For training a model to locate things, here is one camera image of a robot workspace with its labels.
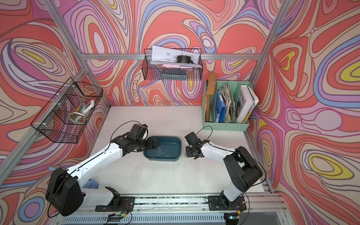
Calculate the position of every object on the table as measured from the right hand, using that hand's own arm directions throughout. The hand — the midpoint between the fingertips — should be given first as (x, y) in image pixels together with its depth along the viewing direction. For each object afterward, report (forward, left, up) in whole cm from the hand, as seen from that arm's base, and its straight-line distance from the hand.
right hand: (192, 155), depth 92 cm
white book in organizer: (+26, -37, +25) cm, 52 cm away
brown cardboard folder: (+25, -12, +33) cm, 43 cm away
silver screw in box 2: (+1, +21, +1) cm, 21 cm away
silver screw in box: (0, +16, +1) cm, 16 cm away
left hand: (+1, +22, +13) cm, 25 cm away
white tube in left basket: (+13, +55, +34) cm, 66 cm away
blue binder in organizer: (+22, -21, +13) cm, 34 cm away
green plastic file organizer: (+26, -25, +20) cm, 41 cm away
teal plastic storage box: (+4, +15, +1) cm, 15 cm away
